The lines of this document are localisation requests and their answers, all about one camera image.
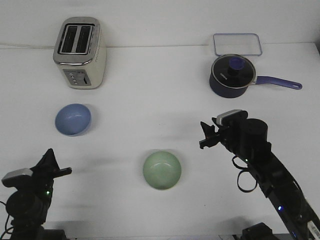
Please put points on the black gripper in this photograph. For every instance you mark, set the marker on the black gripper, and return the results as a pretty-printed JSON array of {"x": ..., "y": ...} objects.
[
  {"x": 44, "y": 173},
  {"x": 224, "y": 134}
]

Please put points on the blue bowl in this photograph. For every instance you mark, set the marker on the blue bowl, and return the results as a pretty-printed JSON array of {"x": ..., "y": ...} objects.
[{"x": 73, "y": 119}]

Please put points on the green bowl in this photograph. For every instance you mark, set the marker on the green bowl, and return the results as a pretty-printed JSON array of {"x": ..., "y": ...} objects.
[{"x": 162, "y": 170}]

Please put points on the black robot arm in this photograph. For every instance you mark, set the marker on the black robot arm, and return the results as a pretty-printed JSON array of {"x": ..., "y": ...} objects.
[
  {"x": 246, "y": 139},
  {"x": 29, "y": 204}
]

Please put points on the dark blue saucepan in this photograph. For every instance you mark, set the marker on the dark blue saucepan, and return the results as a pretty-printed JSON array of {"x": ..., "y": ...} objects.
[{"x": 230, "y": 93}]

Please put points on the glass pot lid blue knob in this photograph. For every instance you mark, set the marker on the glass pot lid blue knob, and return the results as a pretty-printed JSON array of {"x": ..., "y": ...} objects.
[{"x": 233, "y": 71}]

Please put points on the clear blue-rimmed container lid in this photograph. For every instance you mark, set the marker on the clear blue-rimmed container lid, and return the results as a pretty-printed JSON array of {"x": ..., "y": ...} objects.
[{"x": 244, "y": 44}]

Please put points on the cream and steel toaster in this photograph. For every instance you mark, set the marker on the cream and steel toaster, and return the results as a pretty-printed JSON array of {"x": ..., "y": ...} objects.
[{"x": 80, "y": 52}]

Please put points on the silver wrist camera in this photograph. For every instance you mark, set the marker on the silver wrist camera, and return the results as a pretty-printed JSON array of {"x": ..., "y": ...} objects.
[
  {"x": 17, "y": 178},
  {"x": 223, "y": 118}
]

